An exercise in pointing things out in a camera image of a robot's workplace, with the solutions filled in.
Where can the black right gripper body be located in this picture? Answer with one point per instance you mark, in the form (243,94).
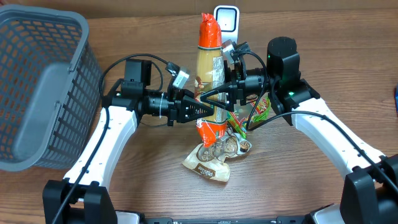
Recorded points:
(235,80)

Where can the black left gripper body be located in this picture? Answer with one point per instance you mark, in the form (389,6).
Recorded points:
(174,106)

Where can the orange pasta packet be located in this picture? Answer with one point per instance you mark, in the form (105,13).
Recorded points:
(210,74)

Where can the green candy bag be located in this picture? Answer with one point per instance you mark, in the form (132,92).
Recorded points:
(239,117)

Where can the white brown cookie bag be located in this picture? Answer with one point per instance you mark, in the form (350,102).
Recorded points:
(209,162)

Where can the blue packet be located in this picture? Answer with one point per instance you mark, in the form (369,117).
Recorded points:
(396,99)

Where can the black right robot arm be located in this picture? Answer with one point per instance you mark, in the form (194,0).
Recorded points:
(370,177)

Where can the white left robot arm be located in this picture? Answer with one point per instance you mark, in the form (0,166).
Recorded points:
(82,196)

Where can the white barcode scanner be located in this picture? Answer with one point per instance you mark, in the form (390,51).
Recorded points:
(228,20)

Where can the grey plastic basket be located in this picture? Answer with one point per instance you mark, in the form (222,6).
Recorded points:
(49,87)

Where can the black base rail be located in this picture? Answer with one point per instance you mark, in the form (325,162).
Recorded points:
(277,220)

